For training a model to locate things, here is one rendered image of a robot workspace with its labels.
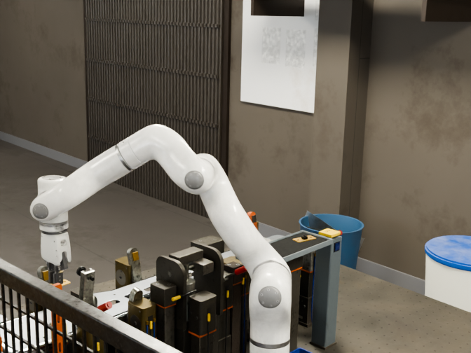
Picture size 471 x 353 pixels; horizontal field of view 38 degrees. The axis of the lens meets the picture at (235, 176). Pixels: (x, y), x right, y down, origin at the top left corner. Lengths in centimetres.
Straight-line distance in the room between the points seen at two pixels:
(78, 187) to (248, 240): 51
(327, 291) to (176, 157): 96
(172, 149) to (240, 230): 30
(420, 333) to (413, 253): 219
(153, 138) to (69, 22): 668
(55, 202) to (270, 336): 73
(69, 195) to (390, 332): 150
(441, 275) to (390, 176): 127
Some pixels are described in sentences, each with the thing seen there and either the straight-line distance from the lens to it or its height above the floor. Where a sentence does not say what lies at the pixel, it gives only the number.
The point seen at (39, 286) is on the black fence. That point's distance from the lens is 107.
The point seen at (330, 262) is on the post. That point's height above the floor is 106.
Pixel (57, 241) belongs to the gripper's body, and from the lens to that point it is 209.
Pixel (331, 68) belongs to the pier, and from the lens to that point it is 500.
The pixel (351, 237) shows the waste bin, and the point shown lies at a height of 50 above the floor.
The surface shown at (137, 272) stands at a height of 102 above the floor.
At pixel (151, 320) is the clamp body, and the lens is 215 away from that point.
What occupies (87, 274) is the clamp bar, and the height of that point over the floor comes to 121.
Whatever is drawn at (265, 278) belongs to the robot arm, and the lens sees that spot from 193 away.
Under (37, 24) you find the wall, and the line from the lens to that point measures 933.
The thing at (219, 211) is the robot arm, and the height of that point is 140.
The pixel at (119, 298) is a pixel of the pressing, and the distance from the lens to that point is 237.
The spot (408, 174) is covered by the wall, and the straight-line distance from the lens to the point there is 497.
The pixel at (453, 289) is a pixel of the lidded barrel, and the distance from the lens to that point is 398.
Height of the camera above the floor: 196
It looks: 14 degrees down
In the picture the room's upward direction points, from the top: 1 degrees clockwise
